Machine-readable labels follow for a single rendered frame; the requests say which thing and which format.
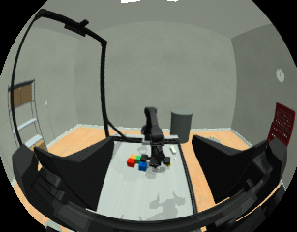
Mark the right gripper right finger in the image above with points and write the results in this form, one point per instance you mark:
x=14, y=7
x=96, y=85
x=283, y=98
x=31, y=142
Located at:
x=223, y=166

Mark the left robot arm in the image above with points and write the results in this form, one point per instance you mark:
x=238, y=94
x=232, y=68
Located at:
x=157, y=134

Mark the red cube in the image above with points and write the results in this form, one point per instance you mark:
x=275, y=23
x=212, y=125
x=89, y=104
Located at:
x=131, y=162

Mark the cream rectangular bar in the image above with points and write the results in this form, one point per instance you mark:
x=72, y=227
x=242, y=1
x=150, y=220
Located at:
x=172, y=150

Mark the blue cube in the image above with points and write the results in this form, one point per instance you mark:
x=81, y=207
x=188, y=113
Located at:
x=141, y=166

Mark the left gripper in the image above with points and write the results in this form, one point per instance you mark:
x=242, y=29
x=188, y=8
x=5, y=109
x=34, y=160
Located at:
x=145, y=157

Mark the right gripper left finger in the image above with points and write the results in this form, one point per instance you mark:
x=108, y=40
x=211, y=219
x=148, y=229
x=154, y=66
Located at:
x=84, y=171

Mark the green cube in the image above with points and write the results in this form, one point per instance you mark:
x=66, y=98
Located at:
x=137, y=159

